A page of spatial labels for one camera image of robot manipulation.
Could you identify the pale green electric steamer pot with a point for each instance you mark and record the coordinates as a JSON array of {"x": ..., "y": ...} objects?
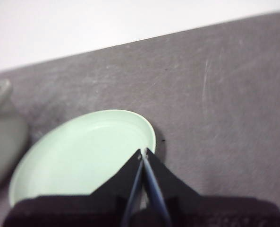
[{"x": 2, "y": 146}]

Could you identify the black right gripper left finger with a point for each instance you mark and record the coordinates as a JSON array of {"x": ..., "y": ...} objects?
[{"x": 83, "y": 210}]

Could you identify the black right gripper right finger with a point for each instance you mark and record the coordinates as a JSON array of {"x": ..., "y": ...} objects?
[{"x": 201, "y": 210}]

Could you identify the pale green round plate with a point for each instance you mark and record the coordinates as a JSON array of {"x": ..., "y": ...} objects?
[{"x": 83, "y": 153}]

